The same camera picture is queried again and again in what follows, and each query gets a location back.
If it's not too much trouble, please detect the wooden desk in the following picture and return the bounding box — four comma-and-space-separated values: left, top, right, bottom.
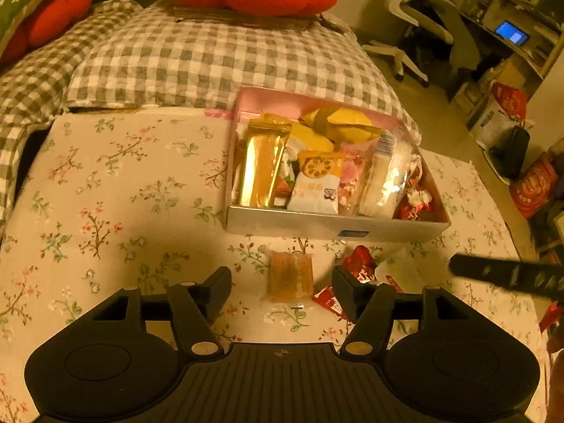
460, 0, 564, 82

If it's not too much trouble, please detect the red patterned bag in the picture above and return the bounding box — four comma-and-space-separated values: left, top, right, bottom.
508, 153, 564, 222

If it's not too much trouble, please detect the brown flat board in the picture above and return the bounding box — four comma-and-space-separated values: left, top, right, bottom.
171, 6, 351, 33

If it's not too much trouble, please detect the floral cloth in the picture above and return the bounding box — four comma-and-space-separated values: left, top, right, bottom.
0, 106, 553, 423

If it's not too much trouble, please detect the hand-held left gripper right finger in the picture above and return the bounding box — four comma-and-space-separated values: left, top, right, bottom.
332, 265, 473, 358

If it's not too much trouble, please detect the red white candy packet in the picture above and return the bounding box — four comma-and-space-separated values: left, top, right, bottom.
394, 186, 436, 222
407, 154, 426, 187

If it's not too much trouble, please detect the pink snack packet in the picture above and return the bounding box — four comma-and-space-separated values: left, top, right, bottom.
337, 143, 371, 216

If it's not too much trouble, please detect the red white shopping bag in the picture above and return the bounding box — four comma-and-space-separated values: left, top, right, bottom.
468, 80, 528, 149

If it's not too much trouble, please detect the orange translucent snack packet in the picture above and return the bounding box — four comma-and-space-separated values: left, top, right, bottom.
263, 249, 315, 305

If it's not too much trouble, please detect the white orange snack packet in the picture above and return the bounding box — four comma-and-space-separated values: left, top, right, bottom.
286, 150, 347, 215

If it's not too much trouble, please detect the clear plastic snack packet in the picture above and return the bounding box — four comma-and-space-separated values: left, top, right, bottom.
356, 131, 417, 220

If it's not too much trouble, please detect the red snack packet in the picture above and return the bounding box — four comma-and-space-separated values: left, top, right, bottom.
343, 245, 378, 283
312, 286, 350, 321

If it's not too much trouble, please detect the pink cardboard box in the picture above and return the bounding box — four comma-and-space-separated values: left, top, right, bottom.
225, 86, 453, 244

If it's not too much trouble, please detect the white office chair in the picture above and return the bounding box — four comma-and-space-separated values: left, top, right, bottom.
360, 0, 482, 88

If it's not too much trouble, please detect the black bag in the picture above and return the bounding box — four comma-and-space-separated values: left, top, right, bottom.
484, 125, 532, 182

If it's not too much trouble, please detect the lit tablet screen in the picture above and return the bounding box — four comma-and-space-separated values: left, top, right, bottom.
493, 20, 530, 47

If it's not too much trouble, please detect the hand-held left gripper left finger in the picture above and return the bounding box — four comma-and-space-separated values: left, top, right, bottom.
92, 266, 233, 358

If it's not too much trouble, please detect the gold foil snack packet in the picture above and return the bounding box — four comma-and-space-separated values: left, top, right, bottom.
237, 114, 294, 209

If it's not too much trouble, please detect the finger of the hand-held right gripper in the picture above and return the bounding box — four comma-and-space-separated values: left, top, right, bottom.
448, 253, 564, 304

